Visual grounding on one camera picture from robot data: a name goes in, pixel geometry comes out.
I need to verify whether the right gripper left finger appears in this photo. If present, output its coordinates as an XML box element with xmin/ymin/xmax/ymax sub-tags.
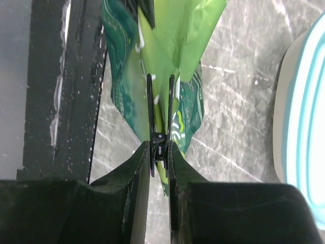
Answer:
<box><xmin>1</xmin><ymin>141</ymin><xmax>150</xmax><ymax>243</ymax></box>

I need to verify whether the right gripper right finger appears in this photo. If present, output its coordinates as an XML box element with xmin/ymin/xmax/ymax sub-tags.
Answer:
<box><xmin>167</xmin><ymin>142</ymin><xmax>322</xmax><ymax>243</ymax></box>

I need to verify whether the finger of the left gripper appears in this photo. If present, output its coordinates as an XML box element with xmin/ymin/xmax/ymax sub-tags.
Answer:
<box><xmin>129</xmin><ymin>0</ymin><xmax>155</xmax><ymax>28</ymax></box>

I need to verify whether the green litter bag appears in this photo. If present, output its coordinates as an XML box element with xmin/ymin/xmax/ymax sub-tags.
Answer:
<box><xmin>101</xmin><ymin>0</ymin><xmax>227</xmax><ymax>198</ymax></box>

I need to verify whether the small black clip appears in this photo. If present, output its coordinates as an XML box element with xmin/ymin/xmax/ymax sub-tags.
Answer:
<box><xmin>146</xmin><ymin>74</ymin><xmax>175</xmax><ymax>176</ymax></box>

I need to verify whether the teal litter box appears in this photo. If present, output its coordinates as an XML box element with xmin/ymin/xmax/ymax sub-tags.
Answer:
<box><xmin>272</xmin><ymin>15</ymin><xmax>324</xmax><ymax>229</ymax></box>

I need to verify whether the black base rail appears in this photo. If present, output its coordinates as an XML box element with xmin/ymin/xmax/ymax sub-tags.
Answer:
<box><xmin>17</xmin><ymin>1</ymin><xmax>106</xmax><ymax>182</ymax></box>

